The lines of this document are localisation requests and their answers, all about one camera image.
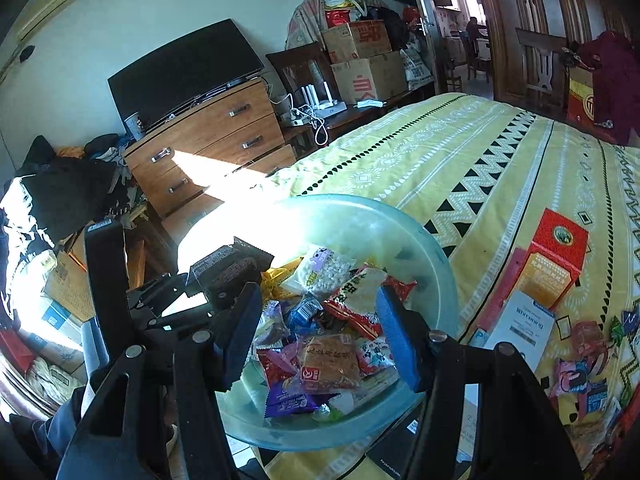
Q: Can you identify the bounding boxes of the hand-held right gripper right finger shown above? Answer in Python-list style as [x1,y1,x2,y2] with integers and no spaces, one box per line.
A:
[375,285,583,480]

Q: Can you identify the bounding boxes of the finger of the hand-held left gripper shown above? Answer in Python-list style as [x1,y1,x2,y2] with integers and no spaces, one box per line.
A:
[126,260,216,308]
[127,300,236,337]

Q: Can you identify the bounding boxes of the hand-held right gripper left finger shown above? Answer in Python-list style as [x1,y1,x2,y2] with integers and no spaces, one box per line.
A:
[55,282,264,480]

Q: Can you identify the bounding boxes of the heap of mixed snack packets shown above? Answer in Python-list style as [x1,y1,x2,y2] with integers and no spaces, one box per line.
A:
[252,245,418,423]

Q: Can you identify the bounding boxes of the dark brown snack packet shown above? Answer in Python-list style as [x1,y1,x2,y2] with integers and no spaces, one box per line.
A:
[186,236,275,311]

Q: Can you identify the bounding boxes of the clear glass bowl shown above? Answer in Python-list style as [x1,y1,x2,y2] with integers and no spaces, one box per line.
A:
[177,194,460,453]

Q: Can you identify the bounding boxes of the pile of assorted snack packets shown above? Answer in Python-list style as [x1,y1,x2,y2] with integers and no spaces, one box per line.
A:
[550,310,640,461]

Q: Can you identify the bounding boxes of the small cardboard box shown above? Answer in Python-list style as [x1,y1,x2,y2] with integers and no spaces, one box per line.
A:
[42,252,96,322]

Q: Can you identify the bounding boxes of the dark clothes heap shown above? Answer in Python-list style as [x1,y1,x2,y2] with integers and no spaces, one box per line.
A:
[0,135,136,321]

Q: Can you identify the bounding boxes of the black product box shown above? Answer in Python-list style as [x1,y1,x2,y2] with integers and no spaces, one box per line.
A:
[365,400,483,480]

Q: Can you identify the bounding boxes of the slim red box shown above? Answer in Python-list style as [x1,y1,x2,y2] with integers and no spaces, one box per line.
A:
[475,247,531,333]

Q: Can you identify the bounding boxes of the white tall box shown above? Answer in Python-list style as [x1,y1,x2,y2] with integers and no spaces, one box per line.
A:
[482,290,557,376]

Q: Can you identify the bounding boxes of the wooden drawer dresser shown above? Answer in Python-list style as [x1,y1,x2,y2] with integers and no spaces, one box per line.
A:
[122,77,298,233]

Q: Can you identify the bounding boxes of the orange-red tall box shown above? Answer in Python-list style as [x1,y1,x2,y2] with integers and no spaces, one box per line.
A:
[515,208,590,311]

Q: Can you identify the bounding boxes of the yellow patterned bed cover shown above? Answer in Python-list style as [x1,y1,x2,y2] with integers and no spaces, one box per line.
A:
[220,91,640,480]

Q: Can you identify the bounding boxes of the black flat television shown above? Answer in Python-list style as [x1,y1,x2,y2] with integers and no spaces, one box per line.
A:
[107,19,265,131]

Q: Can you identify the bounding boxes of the dark wooden low table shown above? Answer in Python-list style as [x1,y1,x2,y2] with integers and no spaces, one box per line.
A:
[280,82,437,157]

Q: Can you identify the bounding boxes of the white router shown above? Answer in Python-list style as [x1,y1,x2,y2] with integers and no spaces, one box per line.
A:
[300,80,347,114]

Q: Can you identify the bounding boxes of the large cardboard box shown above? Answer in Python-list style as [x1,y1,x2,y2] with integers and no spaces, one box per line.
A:
[331,51,408,105]

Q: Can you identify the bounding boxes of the wooden dining chair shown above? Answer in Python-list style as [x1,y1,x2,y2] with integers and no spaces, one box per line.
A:
[439,47,464,94]

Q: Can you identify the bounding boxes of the printed woven sack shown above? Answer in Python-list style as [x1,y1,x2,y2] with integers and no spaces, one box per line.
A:
[400,42,435,92]

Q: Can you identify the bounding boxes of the red and yellow carton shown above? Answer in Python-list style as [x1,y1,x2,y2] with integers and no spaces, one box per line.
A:
[566,67,622,143]

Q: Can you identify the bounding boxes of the cardboard box with red print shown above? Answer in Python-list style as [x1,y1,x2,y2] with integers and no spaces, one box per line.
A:
[320,20,393,64]

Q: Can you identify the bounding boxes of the round cloth-covered tabletop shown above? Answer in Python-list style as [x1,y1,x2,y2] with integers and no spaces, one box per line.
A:
[286,0,396,52]

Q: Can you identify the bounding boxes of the wooden slat chair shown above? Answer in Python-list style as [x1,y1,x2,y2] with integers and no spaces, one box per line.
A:
[515,27,572,111]

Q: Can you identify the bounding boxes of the wooden door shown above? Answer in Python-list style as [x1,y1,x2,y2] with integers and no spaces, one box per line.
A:
[400,0,444,93]

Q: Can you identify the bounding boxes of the white plastic bags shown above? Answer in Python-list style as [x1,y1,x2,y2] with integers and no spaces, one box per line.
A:
[324,0,369,14]

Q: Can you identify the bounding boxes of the maroon jacket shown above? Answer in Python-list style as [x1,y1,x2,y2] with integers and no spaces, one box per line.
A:
[562,30,640,146]

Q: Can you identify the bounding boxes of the brown wooden wardrobe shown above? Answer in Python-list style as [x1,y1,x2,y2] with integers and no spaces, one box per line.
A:
[467,0,640,116]

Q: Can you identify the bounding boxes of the white power strip with cables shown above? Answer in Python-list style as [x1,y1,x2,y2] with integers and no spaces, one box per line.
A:
[279,105,329,147]

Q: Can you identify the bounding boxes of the dark wooden chair frame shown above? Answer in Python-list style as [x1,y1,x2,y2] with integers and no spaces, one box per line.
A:
[265,42,341,111]

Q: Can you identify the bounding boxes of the wall air conditioner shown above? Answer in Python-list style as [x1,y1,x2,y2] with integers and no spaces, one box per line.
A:
[15,0,113,43]

